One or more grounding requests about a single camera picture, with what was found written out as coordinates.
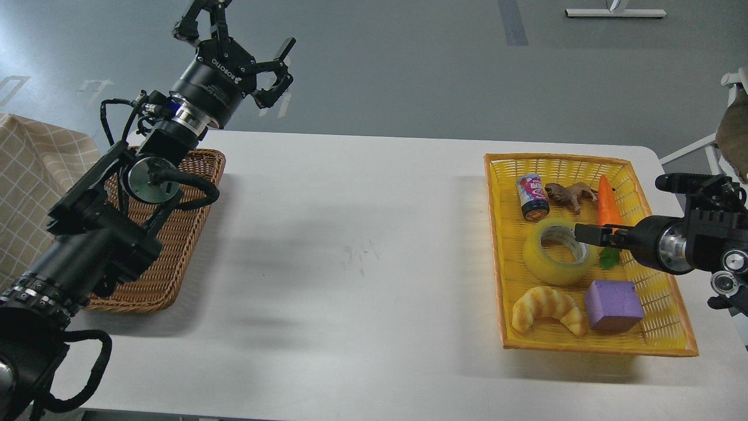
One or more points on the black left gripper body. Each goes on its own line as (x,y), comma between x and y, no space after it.
(216,81)

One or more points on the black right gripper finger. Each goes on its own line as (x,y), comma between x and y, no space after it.
(614,240)
(587,233)

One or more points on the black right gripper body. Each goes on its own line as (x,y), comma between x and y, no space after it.
(658,242)

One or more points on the yellow tape roll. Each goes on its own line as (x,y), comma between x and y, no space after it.
(550,270)

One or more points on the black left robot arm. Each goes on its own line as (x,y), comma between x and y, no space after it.
(105,227)

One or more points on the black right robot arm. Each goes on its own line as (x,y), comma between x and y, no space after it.
(711,236)

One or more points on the orange toy carrot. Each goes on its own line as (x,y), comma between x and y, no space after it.
(608,214)

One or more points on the brown toy animal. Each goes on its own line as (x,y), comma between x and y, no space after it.
(571,195)

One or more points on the purple block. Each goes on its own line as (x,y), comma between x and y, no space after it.
(613,306)

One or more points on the small soda can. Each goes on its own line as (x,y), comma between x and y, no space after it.
(534,203)

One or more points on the yellow plastic basket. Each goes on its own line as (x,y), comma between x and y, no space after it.
(664,331)

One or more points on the toy croissant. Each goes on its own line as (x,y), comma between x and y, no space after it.
(546,302)

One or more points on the person in white clothes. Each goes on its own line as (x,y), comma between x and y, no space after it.
(731,136)

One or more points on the beige checkered cloth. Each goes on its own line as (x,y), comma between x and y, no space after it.
(39,164)

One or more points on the brown wicker basket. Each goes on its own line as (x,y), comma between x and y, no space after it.
(159,286)

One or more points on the white stand base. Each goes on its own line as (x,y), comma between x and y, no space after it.
(616,14)

